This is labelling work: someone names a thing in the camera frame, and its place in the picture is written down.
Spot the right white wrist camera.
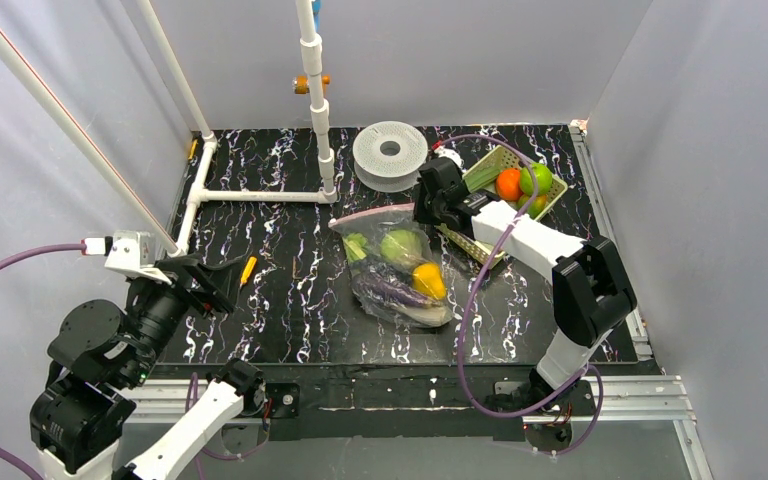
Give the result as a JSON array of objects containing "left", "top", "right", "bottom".
[{"left": 433, "top": 146, "right": 464, "bottom": 169}]

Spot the toy celery stalk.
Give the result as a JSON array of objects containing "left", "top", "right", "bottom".
[{"left": 342, "top": 232, "right": 368, "bottom": 264}]

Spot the yellow toy lemon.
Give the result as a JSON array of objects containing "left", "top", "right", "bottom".
[{"left": 412, "top": 262, "right": 447, "bottom": 300}]

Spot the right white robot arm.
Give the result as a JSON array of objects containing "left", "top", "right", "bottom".
[{"left": 414, "top": 157, "right": 638, "bottom": 396}]

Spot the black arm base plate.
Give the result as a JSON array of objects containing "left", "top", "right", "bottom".
[{"left": 158, "top": 360, "right": 597, "bottom": 443}]

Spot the clear pink zip top bag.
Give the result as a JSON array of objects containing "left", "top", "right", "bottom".
[{"left": 329, "top": 203, "right": 452, "bottom": 329}]

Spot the green toy cabbage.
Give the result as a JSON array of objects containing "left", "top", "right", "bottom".
[{"left": 380, "top": 229, "right": 423, "bottom": 269}]

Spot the purple toy eggplant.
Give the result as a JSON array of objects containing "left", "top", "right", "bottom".
[{"left": 351, "top": 271, "right": 442, "bottom": 309}]

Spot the green toy okra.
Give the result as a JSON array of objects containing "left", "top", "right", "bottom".
[{"left": 463, "top": 162, "right": 504, "bottom": 192}]

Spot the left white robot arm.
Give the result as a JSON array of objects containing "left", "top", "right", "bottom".
[{"left": 30, "top": 255, "right": 266, "bottom": 479}]

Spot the orange pipe clamp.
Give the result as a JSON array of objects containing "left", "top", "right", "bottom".
[{"left": 292, "top": 75, "right": 330, "bottom": 95}]

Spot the green toy apple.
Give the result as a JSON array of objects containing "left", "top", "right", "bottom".
[{"left": 519, "top": 162, "right": 553, "bottom": 196}]

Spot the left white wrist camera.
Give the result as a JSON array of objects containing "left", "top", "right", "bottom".
[{"left": 81, "top": 230, "right": 172, "bottom": 285}]

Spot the white PVC pipe frame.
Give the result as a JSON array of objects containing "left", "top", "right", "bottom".
[{"left": 0, "top": 0, "right": 340, "bottom": 265}]

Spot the green perforated plastic basket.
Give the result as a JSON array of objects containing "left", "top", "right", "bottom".
[{"left": 437, "top": 145, "right": 568, "bottom": 263}]

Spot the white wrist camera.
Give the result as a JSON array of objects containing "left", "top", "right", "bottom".
[
  {"left": 433, "top": 146, "right": 464, "bottom": 169},
  {"left": 81, "top": 230, "right": 172, "bottom": 285}
]

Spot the orange toy tangerine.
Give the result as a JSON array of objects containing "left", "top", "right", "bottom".
[{"left": 494, "top": 168, "right": 523, "bottom": 202}]

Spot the grey filament spool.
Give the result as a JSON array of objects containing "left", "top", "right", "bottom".
[{"left": 352, "top": 121, "right": 429, "bottom": 193}]

